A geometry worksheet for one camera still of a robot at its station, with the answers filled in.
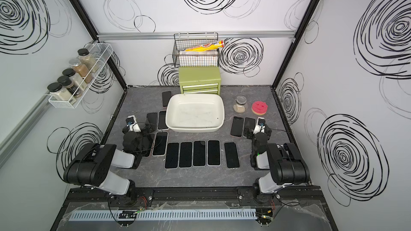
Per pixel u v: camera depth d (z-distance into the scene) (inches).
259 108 40.5
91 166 17.6
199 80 39.1
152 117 40.3
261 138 29.9
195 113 41.2
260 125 29.9
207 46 34.1
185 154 34.0
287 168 17.4
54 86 24.3
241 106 40.2
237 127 38.0
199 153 34.3
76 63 26.8
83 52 29.3
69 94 25.7
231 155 34.1
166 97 45.2
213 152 34.0
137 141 27.7
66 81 25.1
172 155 34.7
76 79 26.9
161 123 41.0
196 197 29.4
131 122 29.7
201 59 34.1
